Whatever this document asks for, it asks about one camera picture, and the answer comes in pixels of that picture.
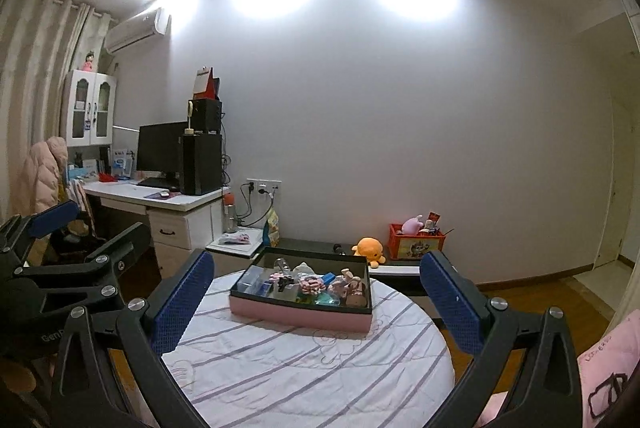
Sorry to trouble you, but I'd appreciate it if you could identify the orange octopus plush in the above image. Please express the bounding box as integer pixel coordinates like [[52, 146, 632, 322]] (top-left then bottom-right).
[[350, 236, 387, 270]]

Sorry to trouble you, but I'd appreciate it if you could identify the white wall socket strip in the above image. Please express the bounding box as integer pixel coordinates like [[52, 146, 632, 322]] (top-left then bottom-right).
[[246, 179, 282, 197]]

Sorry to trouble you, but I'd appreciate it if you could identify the yellow blue snack bag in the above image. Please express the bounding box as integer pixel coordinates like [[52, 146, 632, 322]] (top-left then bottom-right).
[[262, 209, 281, 247]]

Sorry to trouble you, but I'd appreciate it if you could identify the pink storage box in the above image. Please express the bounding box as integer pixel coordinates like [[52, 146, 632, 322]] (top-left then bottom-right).
[[229, 246, 375, 334]]

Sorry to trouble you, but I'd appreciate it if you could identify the black chair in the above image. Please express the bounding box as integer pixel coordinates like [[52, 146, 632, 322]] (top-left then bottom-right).
[[44, 207, 117, 266]]

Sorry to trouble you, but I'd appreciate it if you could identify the white desk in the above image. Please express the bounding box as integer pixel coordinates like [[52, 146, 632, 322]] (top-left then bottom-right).
[[82, 180, 226, 279]]

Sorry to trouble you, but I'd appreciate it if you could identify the white air conditioner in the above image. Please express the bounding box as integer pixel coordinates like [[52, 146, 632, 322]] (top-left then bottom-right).
[[103, 7, 170, 55]]

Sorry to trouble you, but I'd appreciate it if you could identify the rose gold cylindrical case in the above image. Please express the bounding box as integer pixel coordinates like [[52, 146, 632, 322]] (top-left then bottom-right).
[[347, 280, 369, 307]]

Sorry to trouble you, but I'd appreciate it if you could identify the red white desk calendar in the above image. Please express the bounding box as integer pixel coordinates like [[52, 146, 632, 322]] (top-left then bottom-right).
[[193, 67, 221, 101]]

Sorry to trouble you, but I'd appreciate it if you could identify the black speaker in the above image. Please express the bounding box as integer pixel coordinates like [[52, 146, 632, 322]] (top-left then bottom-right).
[[188, 98, 224, 135]]

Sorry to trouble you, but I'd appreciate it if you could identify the pale pink doll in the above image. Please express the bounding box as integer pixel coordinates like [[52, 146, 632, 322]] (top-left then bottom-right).
[[327, 268, 368, 299]]

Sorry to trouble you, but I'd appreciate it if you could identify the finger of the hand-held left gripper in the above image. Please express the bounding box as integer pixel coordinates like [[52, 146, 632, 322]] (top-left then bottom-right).
[[19, 222, 152, 309], [0, 200, 82, 267]]

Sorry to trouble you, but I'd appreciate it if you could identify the beige curtain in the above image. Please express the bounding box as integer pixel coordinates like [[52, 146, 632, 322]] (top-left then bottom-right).
[[0, 0, 111, 219]]

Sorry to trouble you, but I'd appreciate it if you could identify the red toy crate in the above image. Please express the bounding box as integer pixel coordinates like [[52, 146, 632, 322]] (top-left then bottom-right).
[[388, 222, 446, 261]]

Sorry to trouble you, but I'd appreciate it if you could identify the white glass-door cupboard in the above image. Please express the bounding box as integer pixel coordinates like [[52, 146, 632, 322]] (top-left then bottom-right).
[[59, 68, 118, 148]]

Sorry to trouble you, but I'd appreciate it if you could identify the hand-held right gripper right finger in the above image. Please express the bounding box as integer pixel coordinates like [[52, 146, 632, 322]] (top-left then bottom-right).
[[419, 250, 583, 428]]

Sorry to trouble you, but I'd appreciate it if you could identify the black computer tower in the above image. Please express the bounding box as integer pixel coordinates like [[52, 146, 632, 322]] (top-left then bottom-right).
[[180, 133, 224, 197]]

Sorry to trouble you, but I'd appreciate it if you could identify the person's left hand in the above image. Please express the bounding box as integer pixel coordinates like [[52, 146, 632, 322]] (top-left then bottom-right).
[[0, 359, 37, 393]]

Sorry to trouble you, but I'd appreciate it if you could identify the black power cable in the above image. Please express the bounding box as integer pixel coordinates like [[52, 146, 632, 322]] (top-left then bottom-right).
[[237, 182, 275, 229]]

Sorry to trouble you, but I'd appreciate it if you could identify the white striped tablecloth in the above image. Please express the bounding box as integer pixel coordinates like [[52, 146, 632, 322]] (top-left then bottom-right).
[[160, 270, 456, 428]]

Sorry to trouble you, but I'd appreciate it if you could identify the clear bottle red cap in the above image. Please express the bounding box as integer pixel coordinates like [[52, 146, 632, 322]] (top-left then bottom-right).
[[223, 193, 237, 234]]

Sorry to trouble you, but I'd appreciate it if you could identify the black computer monitor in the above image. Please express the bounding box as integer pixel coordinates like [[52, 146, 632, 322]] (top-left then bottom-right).
[[136, 121, 189, 181]]

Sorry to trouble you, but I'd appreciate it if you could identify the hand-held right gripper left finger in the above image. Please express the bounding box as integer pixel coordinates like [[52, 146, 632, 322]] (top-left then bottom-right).
[[48, 249, 216, 428]]

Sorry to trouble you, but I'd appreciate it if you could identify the white bedside cabinet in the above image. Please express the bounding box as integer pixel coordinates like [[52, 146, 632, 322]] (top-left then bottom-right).
[[204, 227, 266, 259]]

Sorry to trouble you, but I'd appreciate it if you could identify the clear plastic bag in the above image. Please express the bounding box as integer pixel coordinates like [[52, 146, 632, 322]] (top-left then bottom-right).
[[237, 267, 274, 297]]

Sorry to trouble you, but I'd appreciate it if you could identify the pink padded jacket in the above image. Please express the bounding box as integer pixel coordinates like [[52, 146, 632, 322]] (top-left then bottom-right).
[[19, 136, 69, 217]]

